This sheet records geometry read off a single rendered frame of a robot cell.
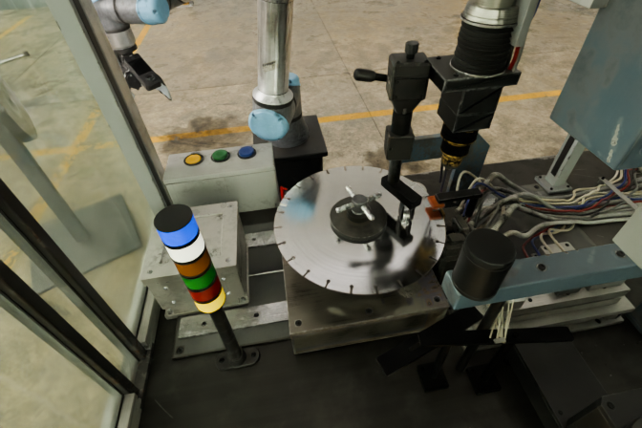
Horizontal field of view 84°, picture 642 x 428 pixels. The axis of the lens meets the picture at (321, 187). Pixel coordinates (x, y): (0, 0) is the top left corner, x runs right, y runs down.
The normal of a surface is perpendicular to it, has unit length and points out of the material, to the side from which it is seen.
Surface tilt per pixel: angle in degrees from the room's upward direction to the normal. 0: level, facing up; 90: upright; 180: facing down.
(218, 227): 0
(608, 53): 90
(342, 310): 0
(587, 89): 90
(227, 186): 90
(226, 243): 0
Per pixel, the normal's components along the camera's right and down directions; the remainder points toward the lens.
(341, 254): -0.04, -0.74
